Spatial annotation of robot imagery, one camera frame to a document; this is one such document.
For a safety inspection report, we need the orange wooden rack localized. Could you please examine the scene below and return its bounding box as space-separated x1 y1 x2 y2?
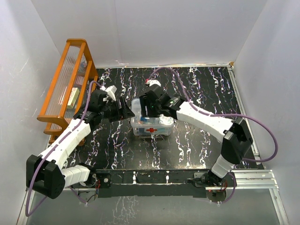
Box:
37 38 98 144

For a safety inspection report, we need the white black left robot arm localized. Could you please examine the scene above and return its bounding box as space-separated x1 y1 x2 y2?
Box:
26 85 134 199

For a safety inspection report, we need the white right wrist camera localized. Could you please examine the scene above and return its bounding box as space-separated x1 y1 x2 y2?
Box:
145 79 161 87

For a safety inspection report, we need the clear box lid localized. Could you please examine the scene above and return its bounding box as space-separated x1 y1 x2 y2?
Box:
130 98 174 127

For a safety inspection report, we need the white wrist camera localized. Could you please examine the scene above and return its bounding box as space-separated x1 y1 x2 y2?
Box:
104 85 117 101
145 79 161 87

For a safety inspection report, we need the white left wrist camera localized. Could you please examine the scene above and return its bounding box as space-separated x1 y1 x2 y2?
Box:
104 85 117 101

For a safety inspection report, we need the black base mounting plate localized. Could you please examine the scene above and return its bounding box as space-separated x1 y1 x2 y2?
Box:
70 169 237 199

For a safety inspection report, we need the clear medicine kit box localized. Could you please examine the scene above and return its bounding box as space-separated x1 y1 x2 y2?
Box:
130 97 175 137

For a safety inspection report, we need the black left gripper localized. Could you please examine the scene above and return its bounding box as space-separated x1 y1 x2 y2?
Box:
99 97 134 122

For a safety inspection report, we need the cream box on rack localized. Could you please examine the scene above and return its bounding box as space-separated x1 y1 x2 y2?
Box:
67 88 79 109

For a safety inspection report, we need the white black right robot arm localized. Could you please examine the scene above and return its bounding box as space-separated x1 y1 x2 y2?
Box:
139 80 253 186

